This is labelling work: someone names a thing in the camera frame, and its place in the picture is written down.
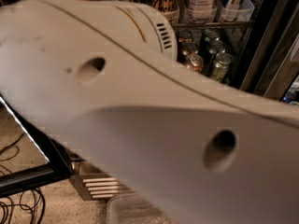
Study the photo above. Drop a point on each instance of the rear green can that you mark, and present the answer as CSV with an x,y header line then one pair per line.
x,y
207,36

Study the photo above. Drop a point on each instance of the middle green can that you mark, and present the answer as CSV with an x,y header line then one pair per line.
x,y
212,49

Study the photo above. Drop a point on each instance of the gold LaCroix can top shelf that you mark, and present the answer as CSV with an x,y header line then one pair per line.
x,y
169,8

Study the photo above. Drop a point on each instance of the Pepsi can behind right door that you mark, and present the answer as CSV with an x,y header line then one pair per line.
x,y
289,96

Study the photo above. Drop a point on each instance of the clear plastic bin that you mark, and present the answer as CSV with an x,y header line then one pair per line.
x,y
132,209

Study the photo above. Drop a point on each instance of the middle copper can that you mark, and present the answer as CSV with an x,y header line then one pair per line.
x,y
185,49

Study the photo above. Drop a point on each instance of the front green can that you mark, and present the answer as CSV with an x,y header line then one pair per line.
x,y
220,66

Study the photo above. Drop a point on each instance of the blue silver can top shelf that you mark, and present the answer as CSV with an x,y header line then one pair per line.
x,y
234,10

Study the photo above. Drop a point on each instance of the copper can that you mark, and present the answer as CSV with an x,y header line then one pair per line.
x,y
184,36
185,49
194,62

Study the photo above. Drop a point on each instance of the stainless steel fridge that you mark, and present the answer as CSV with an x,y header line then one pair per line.
x,y
249,47

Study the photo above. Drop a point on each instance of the open glass fridge door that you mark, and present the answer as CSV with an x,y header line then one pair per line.
x,y
32,159

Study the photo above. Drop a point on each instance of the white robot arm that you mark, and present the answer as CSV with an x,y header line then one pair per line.
x,y
44,80

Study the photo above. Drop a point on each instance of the rear copper can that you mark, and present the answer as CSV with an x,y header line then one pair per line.
x,y
184,36

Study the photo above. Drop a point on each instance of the white blue can top shelf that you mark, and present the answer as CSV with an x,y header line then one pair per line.
x,y
199,11

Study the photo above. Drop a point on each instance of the front copper can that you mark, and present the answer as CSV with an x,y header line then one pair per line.
x,y
194,62

